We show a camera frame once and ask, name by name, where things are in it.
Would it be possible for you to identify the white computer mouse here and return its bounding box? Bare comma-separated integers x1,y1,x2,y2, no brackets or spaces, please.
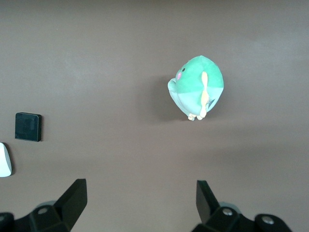
0,142,13,177

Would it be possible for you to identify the black phone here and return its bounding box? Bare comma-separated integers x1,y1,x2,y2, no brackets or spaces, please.
14,112,42,142

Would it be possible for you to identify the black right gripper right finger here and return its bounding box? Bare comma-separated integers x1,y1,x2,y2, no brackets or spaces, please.
192,180,293,232

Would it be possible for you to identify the green dinosaur plush toy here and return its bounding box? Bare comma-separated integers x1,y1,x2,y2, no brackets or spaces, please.
167,55,225,121

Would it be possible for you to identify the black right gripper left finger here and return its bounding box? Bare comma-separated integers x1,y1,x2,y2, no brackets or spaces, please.
0,178,87,232

